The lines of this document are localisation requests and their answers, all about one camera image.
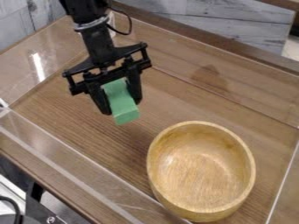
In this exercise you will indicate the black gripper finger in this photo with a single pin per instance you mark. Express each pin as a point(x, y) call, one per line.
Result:
point(134, 84)
point(99, 97)

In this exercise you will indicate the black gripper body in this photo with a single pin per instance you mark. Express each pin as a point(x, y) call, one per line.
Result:
point(107, 61)

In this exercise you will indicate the green rectangular block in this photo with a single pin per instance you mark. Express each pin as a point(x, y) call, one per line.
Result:
point(120, 101)

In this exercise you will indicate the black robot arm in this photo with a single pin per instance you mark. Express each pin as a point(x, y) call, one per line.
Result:
point(90, 12)

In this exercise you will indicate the brown wooden bowl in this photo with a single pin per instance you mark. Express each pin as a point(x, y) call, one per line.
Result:
point(202, 170)

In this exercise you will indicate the black table leg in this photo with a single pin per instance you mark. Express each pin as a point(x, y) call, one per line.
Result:
point(36, 191)

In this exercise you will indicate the black device with bolt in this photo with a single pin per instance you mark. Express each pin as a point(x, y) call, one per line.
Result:
point(38, 214)

